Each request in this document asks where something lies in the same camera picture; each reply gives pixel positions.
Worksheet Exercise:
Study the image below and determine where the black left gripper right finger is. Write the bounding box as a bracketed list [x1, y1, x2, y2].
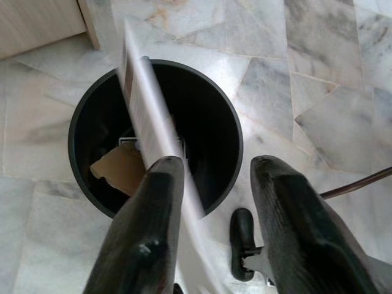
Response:
[250, 155, 392, 294]

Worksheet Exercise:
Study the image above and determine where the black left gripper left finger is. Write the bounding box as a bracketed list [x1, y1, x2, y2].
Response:
[82, 157, 186, 294]

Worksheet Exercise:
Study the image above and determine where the white paper carton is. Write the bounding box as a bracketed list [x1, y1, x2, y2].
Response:
[118, 18, 238, 294]

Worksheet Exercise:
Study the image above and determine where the black round rubbish bin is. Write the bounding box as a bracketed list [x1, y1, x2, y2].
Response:
[67, 59, 244, 219]

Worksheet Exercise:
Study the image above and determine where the grey chair leg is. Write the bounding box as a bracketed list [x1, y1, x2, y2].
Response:
[241, 246, 271, 287]

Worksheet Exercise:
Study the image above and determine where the black chair castor wheel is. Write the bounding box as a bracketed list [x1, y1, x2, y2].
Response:
[229, 208, 256, 281]

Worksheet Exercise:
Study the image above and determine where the brown cardboard scrap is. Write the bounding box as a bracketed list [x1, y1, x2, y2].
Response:
[89, 146, 145, 197]

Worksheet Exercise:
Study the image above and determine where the light wooden cabinet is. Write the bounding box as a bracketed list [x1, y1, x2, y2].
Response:
[0, 0, 102, 61]

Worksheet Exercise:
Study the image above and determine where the brown power cable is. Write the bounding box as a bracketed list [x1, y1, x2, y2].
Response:
[319, 166, 392, 200]

